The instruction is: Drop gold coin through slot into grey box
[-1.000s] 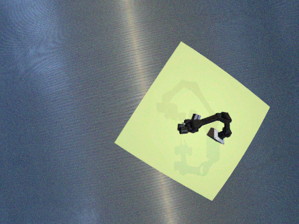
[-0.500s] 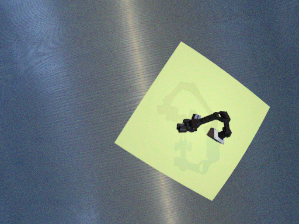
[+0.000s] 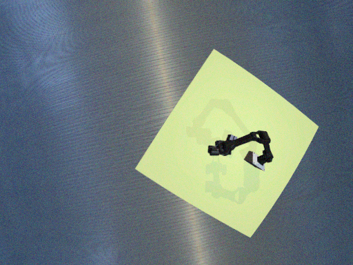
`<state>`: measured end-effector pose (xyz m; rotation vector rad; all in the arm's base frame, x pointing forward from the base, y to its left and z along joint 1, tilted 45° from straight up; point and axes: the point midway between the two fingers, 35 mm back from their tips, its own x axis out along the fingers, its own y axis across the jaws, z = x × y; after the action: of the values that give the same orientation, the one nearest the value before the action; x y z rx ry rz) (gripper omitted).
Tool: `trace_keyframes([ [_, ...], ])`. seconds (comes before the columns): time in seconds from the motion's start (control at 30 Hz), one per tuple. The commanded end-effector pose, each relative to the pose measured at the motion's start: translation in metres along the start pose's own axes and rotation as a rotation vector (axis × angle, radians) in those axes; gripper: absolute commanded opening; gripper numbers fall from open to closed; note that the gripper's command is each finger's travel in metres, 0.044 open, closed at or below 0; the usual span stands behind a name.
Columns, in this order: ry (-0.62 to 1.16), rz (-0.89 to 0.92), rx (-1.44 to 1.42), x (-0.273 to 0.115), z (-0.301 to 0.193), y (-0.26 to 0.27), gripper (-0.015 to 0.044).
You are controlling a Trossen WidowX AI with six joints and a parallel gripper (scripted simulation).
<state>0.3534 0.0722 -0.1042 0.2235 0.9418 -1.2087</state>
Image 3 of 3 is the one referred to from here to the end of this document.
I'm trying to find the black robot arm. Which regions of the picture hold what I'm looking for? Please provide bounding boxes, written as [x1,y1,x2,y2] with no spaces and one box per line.
[209,130,274,166]

